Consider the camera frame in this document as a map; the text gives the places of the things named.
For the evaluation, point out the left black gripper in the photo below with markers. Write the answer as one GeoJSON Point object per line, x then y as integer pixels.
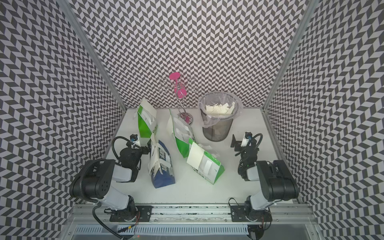
{"type": "Point", "coordinates": [146, 151]}

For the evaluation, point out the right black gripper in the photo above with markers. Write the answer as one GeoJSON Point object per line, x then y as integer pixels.
{"type": "Point", "coordinates": [237, 143]}

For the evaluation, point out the white paper receipt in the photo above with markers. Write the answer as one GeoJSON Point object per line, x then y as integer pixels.
{"type": "Point", "coordinates": [196, 154]}

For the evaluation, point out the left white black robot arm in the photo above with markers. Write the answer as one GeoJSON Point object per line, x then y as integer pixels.
{"type": "Point", "coordinates": [94, 184]}

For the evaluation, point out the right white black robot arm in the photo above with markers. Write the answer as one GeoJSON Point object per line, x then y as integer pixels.
{"type": "Point", "coordinates": [276, 181]}

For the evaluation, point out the blue white paper bag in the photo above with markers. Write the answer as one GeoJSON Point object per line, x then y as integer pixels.
{"type": "Point", "coordinates": [160, 166]}

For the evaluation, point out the green white bag front right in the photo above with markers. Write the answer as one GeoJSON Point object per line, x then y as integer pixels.
{"type": "Point", "coordinates": [210, 167]}

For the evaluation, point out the green white bag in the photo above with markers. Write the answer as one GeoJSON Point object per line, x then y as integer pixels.
{"type": "Point", "coordinates": [210, 167]}
{"type": "Point", "coordinates": [147, 119]}
{"type": "Point", "coordinates": [182, 132]}

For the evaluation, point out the green white bag back left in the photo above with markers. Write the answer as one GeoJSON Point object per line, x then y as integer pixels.
{"type": "Point", "coordinates": [147, 119]}

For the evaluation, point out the clear plastic bin liner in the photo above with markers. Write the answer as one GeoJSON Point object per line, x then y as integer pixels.
{"type": "Point", "coordinates": [218, 98]}

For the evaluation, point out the black mesh trash bin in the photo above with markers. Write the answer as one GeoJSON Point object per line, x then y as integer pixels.
{"type": "Point", "coordinates": [218, 132]}

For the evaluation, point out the green white bag middle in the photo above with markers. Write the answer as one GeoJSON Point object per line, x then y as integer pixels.
{"type": "Point", "coordinates": [182, 132]}

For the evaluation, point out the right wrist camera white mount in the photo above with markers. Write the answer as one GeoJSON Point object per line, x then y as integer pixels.
{"type": "Point", "coordinates": [246, 139]}

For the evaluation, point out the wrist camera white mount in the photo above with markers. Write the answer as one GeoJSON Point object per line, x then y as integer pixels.
{"type": "Point", "coordinates": [135, 140]}
{"type": "Point", "coordinates": [246, 139]}

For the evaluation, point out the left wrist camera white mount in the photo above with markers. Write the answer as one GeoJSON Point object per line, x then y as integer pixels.
{"type": "Point", "coordinates": [135, 140]}

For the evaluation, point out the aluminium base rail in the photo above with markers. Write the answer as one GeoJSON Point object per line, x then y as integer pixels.
{"type": "Point", "coordinates": [191, 220]}

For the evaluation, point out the pink top wire stand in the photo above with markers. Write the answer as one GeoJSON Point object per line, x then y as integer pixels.
{"type": "Point", "coordinates": [175, 83]}

